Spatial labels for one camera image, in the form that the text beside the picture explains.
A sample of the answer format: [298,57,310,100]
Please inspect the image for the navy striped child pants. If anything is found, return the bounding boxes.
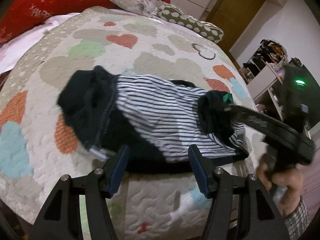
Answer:
[57,66,248,174]

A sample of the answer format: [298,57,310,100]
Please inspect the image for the grey patterned sleeve forearm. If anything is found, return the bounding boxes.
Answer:
[284,197,310,240]

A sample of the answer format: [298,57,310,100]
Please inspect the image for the person right hand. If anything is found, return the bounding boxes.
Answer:
[256,154,304,217]

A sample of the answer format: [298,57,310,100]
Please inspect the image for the white shelf unit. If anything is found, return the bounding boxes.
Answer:
[239,39,288,121]

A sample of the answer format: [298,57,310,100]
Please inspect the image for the heart patterned quilt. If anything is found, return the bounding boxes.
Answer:
[1,7,255,239]

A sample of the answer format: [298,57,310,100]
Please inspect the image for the olive dotted bolster pillow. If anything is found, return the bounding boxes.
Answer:
[155,4,224,43]

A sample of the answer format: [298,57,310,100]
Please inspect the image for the brown wooden door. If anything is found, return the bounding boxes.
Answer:
[206,0,266,53]

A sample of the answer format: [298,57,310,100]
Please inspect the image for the white bed sheet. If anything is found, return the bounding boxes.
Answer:
[0,12,79,74]

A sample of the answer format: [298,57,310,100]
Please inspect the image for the long red pillow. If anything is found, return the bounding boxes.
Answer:
[1,0,116,44]

